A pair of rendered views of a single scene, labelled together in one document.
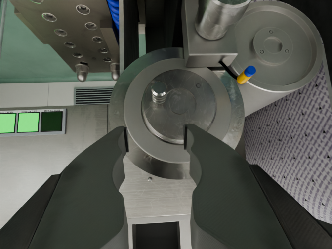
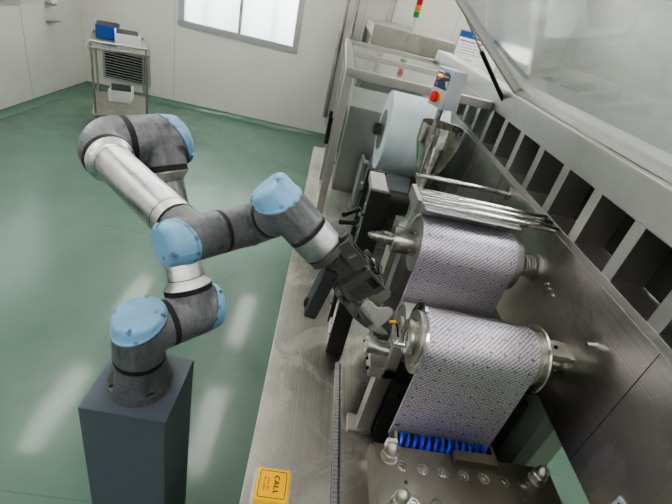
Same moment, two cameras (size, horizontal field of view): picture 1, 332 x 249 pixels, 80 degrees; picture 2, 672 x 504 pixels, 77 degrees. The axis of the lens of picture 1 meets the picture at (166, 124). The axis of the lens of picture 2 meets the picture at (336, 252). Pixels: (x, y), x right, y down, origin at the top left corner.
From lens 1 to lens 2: 0.82 m
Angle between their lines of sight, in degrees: 77
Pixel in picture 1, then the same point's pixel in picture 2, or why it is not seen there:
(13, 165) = not seen: outside the picture
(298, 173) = (445, 266)
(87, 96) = not seen: outside the picture
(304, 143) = (431, 278)
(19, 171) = not seen: outside the picture
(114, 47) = (484, 457)
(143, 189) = (608, 342)
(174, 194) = (591, 309)
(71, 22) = (462, 491)
